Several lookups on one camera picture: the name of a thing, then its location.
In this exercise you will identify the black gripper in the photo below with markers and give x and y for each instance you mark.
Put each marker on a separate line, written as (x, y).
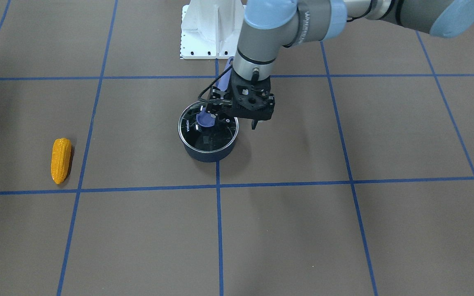
(255, 123)

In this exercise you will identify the glass lid purple knob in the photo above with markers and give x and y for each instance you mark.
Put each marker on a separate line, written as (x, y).
(210, 135)

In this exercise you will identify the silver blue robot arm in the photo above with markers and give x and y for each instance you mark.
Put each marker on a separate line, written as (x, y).
(269, 25)

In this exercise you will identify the yellow corn cob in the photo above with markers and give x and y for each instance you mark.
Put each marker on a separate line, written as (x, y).
(60, 159)

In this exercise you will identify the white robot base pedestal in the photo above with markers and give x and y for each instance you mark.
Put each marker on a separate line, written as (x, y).
(210, 29)

